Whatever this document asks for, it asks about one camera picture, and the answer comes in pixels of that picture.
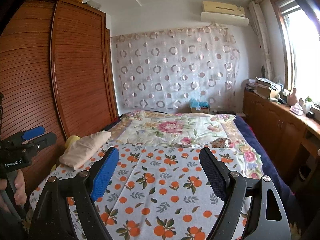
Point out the side window curtain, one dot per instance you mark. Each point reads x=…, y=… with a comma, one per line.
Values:
x=262, y=33

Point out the wooden side cabinet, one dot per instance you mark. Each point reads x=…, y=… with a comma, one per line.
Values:
x=291, y=141

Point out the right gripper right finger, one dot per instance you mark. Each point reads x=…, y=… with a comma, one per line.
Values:
x=216, y=173

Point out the blue tissue box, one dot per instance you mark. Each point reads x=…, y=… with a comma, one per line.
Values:
x=197, y=106

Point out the yellow pillow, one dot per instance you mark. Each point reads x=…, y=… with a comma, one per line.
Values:
x=71, y=140

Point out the pink figurine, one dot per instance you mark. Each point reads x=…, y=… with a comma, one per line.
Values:
x=292, y=98

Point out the wooden louvered wardrobe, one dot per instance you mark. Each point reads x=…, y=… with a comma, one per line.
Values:
x=56, y=73

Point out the left hand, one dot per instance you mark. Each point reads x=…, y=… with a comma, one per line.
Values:
x=20, y=195

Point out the beige cloth garment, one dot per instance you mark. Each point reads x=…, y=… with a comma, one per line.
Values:
x=82, y=150

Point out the wall air conditioner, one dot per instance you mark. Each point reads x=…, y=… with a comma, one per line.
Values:
x=224, y=13

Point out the stack of papers and box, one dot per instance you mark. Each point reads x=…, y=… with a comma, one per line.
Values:
x=263, y=87

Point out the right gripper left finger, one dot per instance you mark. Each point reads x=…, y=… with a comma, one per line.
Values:
x=101, y=172

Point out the circle pattern sheer curtain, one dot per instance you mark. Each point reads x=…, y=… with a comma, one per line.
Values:
x=166, y=70

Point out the dark blue blanket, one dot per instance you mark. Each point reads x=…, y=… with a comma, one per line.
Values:
x=285, y=193

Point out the floral quilt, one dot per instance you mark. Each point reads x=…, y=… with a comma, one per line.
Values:
x=191, y=130

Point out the orange print bed sheet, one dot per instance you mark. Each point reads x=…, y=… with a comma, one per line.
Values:
x=157, y=193

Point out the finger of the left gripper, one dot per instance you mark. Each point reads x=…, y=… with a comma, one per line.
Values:
x=36, y=145
x=22, y=136

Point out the window with wooden frame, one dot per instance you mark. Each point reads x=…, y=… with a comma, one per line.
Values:
x=301, y=49

